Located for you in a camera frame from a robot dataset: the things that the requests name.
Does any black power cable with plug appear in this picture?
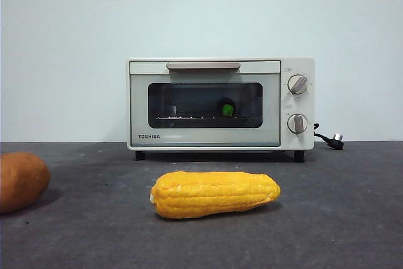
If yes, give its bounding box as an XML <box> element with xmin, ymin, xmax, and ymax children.
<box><xmin>313</xmin><ymin>122</ymin><xmax>344</xmax><ymax>151</ymax></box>

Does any purple eggplant with green stem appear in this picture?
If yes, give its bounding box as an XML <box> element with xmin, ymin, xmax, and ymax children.
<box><xmin>217</xmin><ymin>97</ymin><xmax>237</xmax><ymax>118</ymax></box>

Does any orange sweet potato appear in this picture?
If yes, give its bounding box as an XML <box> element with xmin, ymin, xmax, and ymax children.
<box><xmin>0</xmin><ymin>152</ymin><xmax>51</xmax><ymax>214</ymax></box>

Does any white toaster oven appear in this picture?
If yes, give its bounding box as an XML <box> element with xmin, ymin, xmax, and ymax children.
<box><xmin>127</xmin><ymin>57</ymin><xmax>315</xmax><ymax>163</ymax></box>

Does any oven door with glass window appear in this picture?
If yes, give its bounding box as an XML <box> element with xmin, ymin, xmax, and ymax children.
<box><xmin>128</xmin><ymin>60</ymin><xmax>281</xmax><ymax>149</ymax></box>

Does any yellow corn cob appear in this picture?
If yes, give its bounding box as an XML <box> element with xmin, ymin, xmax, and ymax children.
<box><xmin>149</xmin><ymin>170</ymin><xmax>281</xmax><ymax>219</ymax></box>

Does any metal wire oven rack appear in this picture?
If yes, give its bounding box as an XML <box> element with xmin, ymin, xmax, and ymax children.
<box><xmin>155</xmin><ymin>113</ymin><xmax>262</xmax><ymax>123</ymax></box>

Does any beige oven knob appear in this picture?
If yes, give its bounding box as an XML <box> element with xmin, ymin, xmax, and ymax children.
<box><xmin>288</xmin><ymin>74</ymin><xmax>309</xmax><ymax>96</ymax></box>
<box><xmin>286</xmin><ymin>113</ymin><xmax>309</xmax><ymax>134</ymax></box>

